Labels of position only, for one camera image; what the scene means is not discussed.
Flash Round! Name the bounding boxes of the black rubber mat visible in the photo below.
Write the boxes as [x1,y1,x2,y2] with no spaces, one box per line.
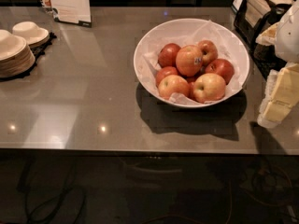
[253,44,286,79]
[0,32,56,81]

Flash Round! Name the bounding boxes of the dark red apple right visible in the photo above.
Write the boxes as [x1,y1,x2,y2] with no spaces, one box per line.
[205,59,235,84]

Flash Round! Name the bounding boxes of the red-yellow apple back right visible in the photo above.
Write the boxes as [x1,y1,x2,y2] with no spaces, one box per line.
[198,40,218,65]

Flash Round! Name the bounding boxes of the yellow-red apple front right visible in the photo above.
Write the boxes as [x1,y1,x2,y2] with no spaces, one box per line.
[193,73,226,104]

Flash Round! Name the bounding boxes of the dark red apple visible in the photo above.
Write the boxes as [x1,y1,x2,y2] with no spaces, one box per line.
[205,59,235,84]
[158,43,180,67]

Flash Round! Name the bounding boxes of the red apple left middle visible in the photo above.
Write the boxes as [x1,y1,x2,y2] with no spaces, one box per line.
[155,66,178,86]

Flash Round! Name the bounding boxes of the black cable on floor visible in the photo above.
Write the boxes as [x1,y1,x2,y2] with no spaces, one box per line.
[17,159,88,224]

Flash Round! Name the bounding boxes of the large white bowl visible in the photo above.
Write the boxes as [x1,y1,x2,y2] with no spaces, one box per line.
[133,18,251,109]

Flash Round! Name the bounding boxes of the yellow-red apple with sticker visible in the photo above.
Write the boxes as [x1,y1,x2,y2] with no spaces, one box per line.
[176,45,203,77]

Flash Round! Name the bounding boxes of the black rubber mat left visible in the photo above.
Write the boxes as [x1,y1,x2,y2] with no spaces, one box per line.
[0,32,56,81]

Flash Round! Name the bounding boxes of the black rubber mat right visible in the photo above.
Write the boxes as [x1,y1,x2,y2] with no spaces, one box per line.
[253,44,286,79]

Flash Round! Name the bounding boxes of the yellow-red apple front left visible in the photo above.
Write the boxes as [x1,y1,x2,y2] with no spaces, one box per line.
[158,75,190,100]

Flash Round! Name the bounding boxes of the rear stack of paper bowls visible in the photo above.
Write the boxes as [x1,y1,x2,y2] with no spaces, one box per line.
[12,21,50,48]

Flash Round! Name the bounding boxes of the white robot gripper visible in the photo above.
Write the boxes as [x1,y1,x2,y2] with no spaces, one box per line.
[255,0,299,128]

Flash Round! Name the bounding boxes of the standing printed menu card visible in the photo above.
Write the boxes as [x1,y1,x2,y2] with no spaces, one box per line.
[39,0,92,27]

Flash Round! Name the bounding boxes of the dark red apple back left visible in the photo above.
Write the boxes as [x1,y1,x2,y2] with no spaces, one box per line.
[158,43,180,67]

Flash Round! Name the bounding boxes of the white paper bowl liner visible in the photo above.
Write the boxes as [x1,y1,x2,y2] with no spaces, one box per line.
[142,20,247,106]

